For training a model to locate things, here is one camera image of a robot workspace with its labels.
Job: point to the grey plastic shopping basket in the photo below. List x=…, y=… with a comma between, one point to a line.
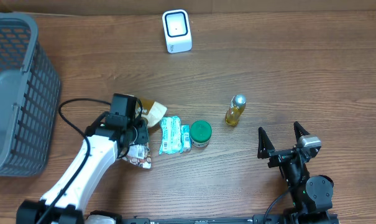
x=29, y=96

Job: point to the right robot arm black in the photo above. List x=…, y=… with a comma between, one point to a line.
x=311, y=195

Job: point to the yellow dish soap bottle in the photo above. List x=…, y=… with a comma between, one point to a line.
x=237, y=106

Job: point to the white barcode scanner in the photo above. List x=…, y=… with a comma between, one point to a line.
x=176, y=26

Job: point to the red white packet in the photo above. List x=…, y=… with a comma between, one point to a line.
x=139, y=155

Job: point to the teal white pouch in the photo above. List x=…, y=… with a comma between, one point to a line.
x=171, y=135

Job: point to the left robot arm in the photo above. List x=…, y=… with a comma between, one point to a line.
x=105, y=141

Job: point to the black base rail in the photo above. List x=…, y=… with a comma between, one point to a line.
x=255, y=219

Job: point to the brown snack packet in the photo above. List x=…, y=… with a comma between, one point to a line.
x=150, y=111

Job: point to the green lid jar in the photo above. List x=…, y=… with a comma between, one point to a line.
x=200, y=133

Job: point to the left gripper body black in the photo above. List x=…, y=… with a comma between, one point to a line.
x=142, y=134

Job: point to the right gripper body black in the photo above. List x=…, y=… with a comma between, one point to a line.
x=279, y=158

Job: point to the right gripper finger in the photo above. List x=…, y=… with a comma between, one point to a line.
x=299, y=132
x=265, y=147

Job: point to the small teal white box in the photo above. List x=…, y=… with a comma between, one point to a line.
x=185, y=138

